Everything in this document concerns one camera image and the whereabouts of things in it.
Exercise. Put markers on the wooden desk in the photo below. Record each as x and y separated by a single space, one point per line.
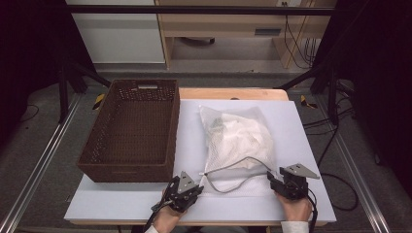
220 27

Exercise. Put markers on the aluminium floor rail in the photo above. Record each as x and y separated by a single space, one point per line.
42 155
356 171

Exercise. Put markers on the white cabinet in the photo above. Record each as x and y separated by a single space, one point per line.
120 39

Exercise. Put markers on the light wooden table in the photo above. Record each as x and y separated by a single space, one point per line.
226 93

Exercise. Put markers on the black metal stand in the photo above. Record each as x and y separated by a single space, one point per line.
63 97
332 97

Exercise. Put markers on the person's right hand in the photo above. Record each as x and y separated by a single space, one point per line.
296 210

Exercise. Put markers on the black horizontal bar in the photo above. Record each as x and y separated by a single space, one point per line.
194 9

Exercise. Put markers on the white board sheet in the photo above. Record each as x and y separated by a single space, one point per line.
129 204

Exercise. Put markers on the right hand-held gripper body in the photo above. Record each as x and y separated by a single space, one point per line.
294 184

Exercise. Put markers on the white mesh laundry bag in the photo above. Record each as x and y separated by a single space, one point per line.
252 189

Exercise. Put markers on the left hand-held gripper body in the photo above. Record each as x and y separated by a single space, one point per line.
184 184

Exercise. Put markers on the person's left hand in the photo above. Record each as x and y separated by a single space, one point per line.
166 218

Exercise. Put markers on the black curtain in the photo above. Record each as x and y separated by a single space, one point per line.
379 64
32 48

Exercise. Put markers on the yellow black tape piece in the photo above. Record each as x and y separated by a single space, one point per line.
306 103
98 101

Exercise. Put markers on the brown woven basket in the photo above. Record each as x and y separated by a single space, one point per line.
136 129

